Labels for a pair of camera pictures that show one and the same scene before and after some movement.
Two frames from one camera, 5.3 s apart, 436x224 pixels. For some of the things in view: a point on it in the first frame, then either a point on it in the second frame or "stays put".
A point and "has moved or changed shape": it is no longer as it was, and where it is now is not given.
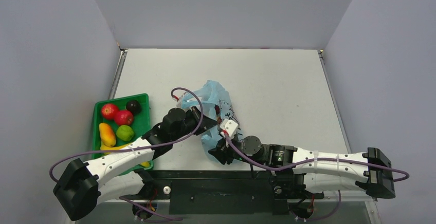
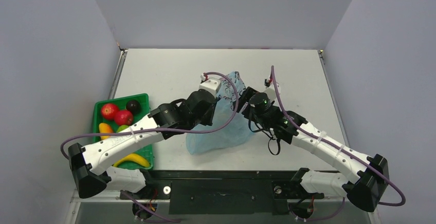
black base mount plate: x=221 y=192 stays put
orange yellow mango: x=108 y=136 stays put
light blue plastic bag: x=216 y=104 has moved or changed shape
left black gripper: x=206 y=124 → x=208 y=119
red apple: x=108 y=110 stays put
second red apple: x=123 y=117 stays put
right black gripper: x=224 y=148 → x=246 y=97
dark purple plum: x=133 y=106 stays put
